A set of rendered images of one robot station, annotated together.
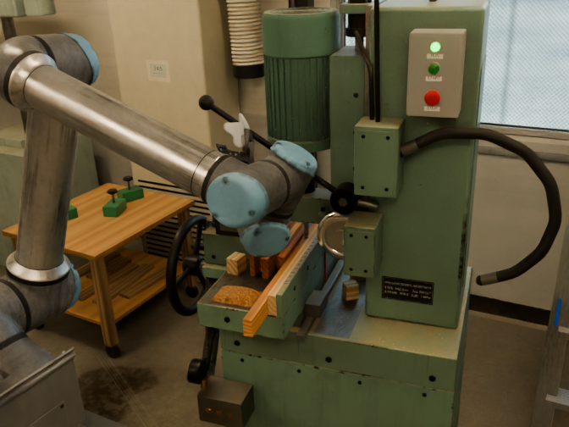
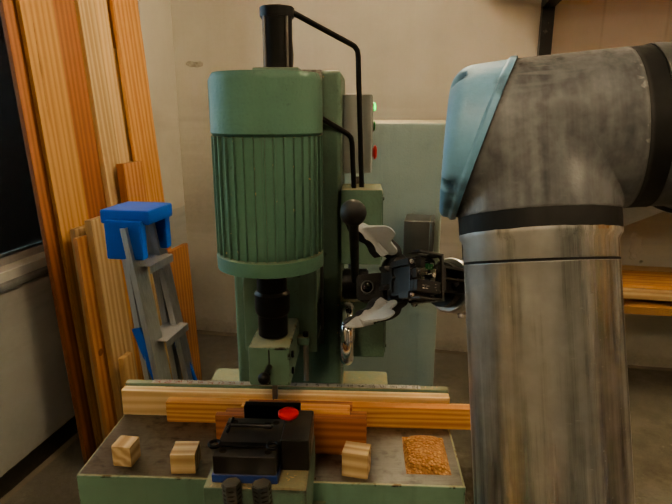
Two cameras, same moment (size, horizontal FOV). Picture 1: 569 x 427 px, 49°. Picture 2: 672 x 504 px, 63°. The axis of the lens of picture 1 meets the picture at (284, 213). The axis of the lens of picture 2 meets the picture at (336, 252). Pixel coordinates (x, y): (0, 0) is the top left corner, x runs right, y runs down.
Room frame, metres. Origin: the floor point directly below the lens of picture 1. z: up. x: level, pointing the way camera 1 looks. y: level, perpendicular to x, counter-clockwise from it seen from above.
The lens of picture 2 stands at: (1.63, 0.83, 1.45)
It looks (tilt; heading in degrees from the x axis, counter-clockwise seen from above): 15 degrees down; 252
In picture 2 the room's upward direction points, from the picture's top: straight up
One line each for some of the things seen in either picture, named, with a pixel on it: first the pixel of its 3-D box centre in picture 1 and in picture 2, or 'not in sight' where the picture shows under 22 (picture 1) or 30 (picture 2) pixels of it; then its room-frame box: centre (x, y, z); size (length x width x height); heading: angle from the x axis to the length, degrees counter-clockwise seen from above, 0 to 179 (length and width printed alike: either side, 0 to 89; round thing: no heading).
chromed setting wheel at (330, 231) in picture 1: (343, 235); (347, 333); (1.29, -0.13, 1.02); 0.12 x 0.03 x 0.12; 70
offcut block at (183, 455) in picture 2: not in sight; (185, 457); (1.62, 0.03, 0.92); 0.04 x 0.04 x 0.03; 73
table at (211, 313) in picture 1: (267, 258); (274, 474); (1.48, 0.05, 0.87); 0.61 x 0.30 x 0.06; 160
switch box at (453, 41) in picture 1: (435, 73); (358, 133); (1.21, -0.31, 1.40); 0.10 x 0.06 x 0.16; 70
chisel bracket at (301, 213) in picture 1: (312, 207); (277, 353); (1.45, -0.07, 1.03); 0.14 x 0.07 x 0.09; 70
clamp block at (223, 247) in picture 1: (237, 240); (264, 484); (1.51, 0.13, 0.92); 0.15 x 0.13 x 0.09; 160
